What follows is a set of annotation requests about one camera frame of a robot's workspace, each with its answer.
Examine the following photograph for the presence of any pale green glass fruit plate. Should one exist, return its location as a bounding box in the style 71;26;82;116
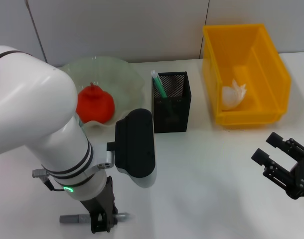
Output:
59;56;146;130

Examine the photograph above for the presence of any red-orange toy orange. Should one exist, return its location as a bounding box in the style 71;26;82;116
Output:
75;82;116;124

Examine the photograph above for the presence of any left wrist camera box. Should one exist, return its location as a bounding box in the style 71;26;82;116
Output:
106;108;157;179

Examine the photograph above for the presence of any mint green pen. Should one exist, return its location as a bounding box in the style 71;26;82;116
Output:
150;70;178;120

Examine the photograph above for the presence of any grey glitter pen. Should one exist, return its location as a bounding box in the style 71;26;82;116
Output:
59;211;132;225

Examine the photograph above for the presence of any white paper ball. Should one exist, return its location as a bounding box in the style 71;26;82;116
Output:
221;79;248;112

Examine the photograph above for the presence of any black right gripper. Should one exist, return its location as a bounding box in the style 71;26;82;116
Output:
251;131;304;200

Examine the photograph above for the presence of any black mesh pen holder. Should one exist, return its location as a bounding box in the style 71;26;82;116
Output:
151;71;192;134

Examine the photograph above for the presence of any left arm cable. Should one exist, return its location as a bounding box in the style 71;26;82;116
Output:
43;177;69;193

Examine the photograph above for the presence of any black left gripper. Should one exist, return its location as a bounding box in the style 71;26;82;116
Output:
79;175;118;235

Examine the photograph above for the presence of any yellow plastic bin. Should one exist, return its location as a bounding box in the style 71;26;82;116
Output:
201;23;292;129

